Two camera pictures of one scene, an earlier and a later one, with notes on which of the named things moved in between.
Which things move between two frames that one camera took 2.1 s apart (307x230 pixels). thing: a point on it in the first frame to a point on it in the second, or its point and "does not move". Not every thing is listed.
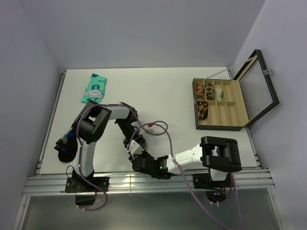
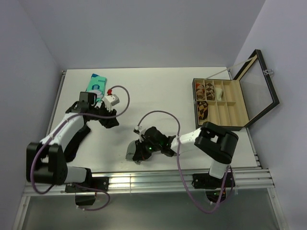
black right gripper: [132, 157] to [141, 154]
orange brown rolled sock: [200, 92] does not move
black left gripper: [136, 137] to [110, 122]
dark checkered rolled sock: [203, 109] does not move
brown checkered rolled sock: [210, 94] does not move
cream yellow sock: [219, 93] does not move
